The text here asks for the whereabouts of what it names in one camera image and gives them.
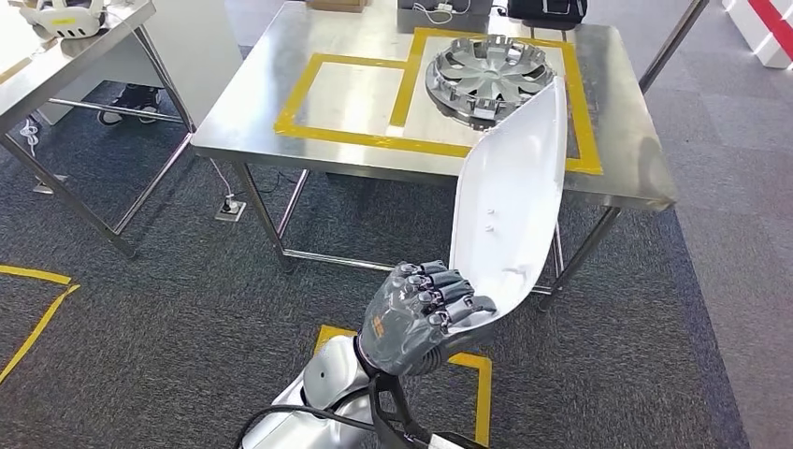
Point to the dark grey box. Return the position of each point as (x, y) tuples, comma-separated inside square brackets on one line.
[(409, 25)]

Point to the white VR headset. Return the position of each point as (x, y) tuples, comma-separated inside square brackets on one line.
[(62, 21)]

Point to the silver wheel hubcap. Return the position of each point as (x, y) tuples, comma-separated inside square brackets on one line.
[(489, 74)]

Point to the white curved plastic part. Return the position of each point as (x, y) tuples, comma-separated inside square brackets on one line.
[(508, 204)]

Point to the grey metal pole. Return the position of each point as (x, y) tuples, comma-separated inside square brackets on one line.
[(672, 46)]

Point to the steel side table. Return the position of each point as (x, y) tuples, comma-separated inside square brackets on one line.
[(74, 49)]

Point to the yellow floor tape mark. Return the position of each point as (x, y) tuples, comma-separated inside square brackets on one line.
[(31, 273)]

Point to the white partition panel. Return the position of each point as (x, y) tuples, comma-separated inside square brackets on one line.
[(192, 56)]

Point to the person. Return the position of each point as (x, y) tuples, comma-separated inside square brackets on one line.
[(127, 102)]

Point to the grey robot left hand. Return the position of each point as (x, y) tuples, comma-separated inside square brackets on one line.
[(403, 328)]

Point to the brown cardboard box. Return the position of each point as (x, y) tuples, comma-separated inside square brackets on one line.
[(337, 5)]

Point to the white floor block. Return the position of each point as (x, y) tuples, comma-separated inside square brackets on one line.
[(737, 15)]

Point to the steel workbench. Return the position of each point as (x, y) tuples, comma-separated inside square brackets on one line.
[(248, 124)]

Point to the floor power socket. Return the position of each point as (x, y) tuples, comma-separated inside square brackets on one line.
[(229, 211)]

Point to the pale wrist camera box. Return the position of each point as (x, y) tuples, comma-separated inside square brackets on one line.
[(443, 443)]

